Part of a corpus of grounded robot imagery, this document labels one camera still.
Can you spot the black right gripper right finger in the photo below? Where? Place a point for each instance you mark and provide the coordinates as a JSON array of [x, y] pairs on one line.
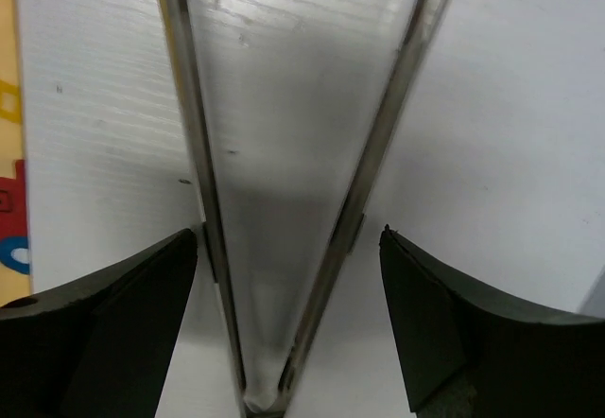
[[467, 349]]

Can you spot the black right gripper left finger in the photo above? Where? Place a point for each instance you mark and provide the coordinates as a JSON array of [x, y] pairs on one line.
[[99, 346]]

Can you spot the stainless steel tongs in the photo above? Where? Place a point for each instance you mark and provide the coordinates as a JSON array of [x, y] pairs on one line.
[[288, 108]]

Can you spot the yellow cartoon play mat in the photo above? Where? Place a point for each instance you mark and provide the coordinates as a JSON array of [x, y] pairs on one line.
[[15, 258]]

